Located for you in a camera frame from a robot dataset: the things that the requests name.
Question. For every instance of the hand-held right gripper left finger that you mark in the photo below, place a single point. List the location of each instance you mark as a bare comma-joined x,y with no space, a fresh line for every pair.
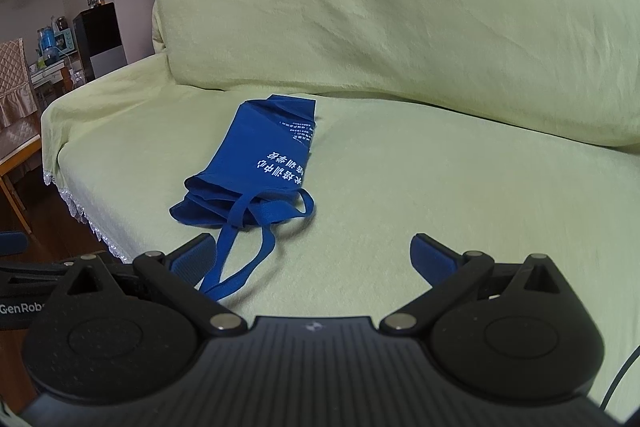
192,257

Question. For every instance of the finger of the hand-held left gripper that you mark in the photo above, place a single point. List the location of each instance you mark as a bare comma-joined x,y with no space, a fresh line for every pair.
11,243
30,274

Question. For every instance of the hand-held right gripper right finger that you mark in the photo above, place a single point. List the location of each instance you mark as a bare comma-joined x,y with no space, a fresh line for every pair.
432,259

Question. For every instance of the blue shopping bag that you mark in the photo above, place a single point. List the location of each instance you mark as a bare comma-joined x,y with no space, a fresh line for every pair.
260,147

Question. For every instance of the wooden chair with quilted cover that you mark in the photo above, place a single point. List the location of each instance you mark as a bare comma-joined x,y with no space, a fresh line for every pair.
17,82

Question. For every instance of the cluttered side table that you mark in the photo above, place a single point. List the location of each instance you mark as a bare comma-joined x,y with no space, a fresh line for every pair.
50,77

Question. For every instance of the blue water jug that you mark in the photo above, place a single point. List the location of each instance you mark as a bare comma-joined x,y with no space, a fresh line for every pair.
46,42

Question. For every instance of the pale green microwave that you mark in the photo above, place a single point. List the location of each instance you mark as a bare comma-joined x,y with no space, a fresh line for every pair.
65,42

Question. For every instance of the black and white refrigerator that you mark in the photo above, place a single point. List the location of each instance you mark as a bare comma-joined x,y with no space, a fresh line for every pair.
100,37

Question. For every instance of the green covered sofa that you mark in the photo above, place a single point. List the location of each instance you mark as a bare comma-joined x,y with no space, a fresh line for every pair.
450,32

